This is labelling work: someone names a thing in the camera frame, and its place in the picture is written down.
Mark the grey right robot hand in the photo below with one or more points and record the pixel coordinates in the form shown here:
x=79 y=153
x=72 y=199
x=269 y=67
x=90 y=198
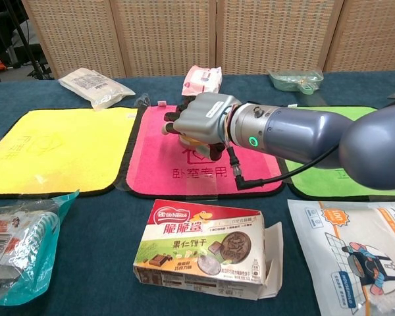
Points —
x=200 y=118

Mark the pink wet wipes pack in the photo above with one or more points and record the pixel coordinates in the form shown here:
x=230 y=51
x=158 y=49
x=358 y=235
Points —
x=202 y=80

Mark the white household gloves pouch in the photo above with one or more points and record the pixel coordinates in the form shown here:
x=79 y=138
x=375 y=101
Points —
x=349 y=256

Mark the yellow towel mat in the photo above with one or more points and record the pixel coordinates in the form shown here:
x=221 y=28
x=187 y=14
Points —
x=69 y=148

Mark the pale green plastic tray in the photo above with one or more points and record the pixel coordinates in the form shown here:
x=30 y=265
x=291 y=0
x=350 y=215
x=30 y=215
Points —
x=291 y=81

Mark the teal clear plastic snack bag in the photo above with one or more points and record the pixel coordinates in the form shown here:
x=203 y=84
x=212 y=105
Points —
x=23 y=243

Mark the green towel mat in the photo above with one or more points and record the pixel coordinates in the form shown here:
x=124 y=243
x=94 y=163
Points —
x=312 y=182

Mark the small round tin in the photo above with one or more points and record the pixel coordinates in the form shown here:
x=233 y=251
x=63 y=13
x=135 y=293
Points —
x=192 y=142

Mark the Nestle wafer biscuit carton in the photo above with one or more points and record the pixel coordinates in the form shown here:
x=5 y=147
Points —
x=204 y=243

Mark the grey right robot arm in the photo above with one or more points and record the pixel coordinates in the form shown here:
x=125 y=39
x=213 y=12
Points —
x=316 y=135

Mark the black tripod stand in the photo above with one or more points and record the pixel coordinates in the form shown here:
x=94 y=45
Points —
x=26 y=46

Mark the white clear sealed pouch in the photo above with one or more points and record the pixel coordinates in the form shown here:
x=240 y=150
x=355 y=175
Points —
x=93 y=86

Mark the woven folding screen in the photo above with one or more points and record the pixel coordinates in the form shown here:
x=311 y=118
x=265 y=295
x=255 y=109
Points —
x=197 y=36

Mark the pink towel mat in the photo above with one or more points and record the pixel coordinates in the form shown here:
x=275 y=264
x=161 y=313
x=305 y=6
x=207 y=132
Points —
x=151 y=164

